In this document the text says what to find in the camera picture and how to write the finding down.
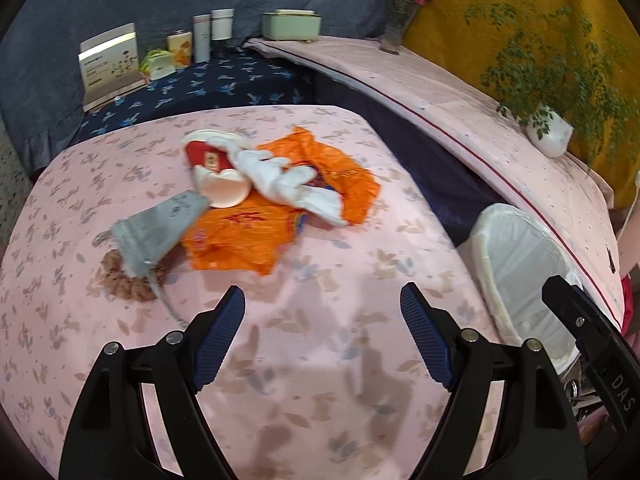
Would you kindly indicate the white trash bin with liner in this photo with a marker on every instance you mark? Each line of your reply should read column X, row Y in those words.
column 520, row 270

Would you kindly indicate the pink rabbit print tablecloth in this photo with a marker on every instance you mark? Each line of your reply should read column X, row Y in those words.
column 325, row 280

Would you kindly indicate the yellow printed tin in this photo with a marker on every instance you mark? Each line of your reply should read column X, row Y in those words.
column 180, row 50

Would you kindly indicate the pinkish brown scrunchie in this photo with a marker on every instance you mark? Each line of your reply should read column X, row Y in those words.
column 120, row 280

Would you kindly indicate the white ceramic plant pot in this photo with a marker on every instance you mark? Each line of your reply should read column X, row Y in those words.
column 552, row 132

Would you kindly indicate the tall grey white bottle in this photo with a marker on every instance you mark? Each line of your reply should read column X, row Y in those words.
column 202, row 37

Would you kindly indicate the green tissue pack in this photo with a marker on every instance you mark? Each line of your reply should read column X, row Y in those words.
column 157, row 65

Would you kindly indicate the white folded card box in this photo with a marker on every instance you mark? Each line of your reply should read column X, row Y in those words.
column 110, row 67

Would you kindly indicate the green leafy plant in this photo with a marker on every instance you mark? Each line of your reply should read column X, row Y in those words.
column 545, row 60

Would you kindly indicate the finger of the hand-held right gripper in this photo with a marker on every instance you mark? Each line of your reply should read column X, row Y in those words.
column 570, row 307

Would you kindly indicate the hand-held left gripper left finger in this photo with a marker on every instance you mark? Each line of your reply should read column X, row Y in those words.
column 220, row 335

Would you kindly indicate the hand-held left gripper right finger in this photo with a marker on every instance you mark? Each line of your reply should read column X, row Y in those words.
column 427, row 335

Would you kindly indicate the navy floral cloth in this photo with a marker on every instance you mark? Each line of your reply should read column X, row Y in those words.
column 235, row 77

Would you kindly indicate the dark purple cloth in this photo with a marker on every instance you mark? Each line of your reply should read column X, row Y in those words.
column 425, row 160

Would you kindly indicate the orange printed packet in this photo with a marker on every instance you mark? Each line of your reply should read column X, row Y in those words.
column 235, row 240

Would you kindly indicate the white glove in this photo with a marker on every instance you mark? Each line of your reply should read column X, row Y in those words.
column 295, row 190

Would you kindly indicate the light green tissue box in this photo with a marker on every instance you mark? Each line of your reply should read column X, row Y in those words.
column 292, row 27

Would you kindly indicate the glass vase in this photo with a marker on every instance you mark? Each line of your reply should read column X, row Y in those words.
column 396, row 32

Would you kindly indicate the white round canister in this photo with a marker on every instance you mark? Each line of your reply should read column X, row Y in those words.
column 222, row 25

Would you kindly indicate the pale pink shelf cloth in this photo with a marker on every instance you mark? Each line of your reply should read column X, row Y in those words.
column 475, row 125

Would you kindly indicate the red and white paper cup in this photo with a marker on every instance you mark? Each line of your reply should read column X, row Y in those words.
column 210, row 157

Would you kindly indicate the orange plastic bag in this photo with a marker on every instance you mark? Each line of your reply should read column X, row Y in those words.
column 345, row 175

